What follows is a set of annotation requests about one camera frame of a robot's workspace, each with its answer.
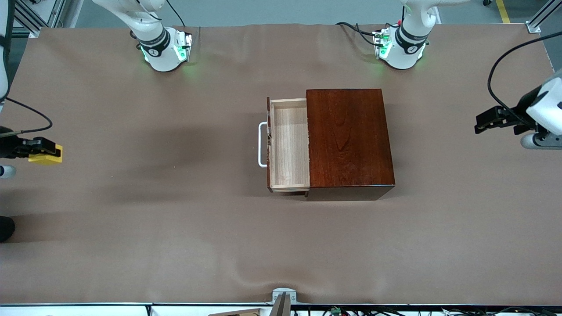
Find yellow block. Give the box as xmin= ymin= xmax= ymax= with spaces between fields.
xmin=28 ymin=145 xmax=63 ymax=166

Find wooden drawer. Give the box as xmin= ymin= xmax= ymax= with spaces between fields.
xmin=266 ymin=97 xmax=311 ymax=194

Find white drawer handle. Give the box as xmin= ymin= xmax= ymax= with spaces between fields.
xmin=258 ymin=122 xmax=270 ymax=168

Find black round object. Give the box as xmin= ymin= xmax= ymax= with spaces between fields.
xmin=0 ymin=216 xmax=16 ymax=243

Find dark brown wooden cabinet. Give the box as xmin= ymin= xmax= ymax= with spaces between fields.
xmin=305 ymin=88 xmax=396 ymax=202

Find brown table mat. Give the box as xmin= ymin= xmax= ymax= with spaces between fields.
xmin=0 ymin=23 xmax=562 ymax=305

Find brown cardboard piece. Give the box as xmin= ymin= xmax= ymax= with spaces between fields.
xmin=209 ymin=309 xmax=264 ymax=316

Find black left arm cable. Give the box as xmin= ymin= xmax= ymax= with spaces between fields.
xmin=487 ymin=31 xmax=562 ymax=119

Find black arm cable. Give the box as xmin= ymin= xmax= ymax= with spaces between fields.
xmin=487 ymin=31 xmax=562 ymax=119
xmin=0 ymin=97 xmax=54 ymax=137

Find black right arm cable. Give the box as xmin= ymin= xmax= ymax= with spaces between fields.
xmin=0 ymin=97 xmax=54 ymax=137

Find aluminium frame profile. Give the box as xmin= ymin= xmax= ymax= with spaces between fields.
xmin=527 ymin=0 xmax=562 ymax=34
xmin=13 ymin=0 xmax=67 ymax=38

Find black base cable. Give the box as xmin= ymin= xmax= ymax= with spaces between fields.
xmin=335 ymin=21 xmax=383 ymax=47
xmin=165 ymin=0 xmax=185 ymax=28

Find grey metal bracket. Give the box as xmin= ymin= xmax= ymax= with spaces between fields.
xmin=271 ymin=287 xmax=298 ymax=316

